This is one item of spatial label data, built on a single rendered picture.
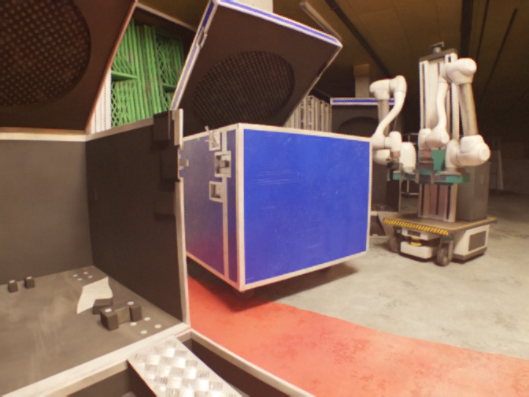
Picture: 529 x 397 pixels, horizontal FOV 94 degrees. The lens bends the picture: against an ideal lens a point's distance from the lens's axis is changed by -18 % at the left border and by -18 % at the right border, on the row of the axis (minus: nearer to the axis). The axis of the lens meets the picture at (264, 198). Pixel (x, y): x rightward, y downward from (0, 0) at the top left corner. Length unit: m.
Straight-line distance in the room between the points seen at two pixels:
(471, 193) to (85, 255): 2.92
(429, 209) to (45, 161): 2.92
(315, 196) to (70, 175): 1.40
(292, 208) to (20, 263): 1.49
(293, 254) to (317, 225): 0.23
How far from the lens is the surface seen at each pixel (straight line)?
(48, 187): 1.86
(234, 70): 2.23
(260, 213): 1.45
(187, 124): 2.39
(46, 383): 1.04
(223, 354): 1.08
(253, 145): 1.41
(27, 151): 1.85
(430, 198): 2.91
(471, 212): 2.85
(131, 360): 1.05
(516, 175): 12.21
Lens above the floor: 0.76
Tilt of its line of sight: 6 degrees down
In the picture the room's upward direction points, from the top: straight up
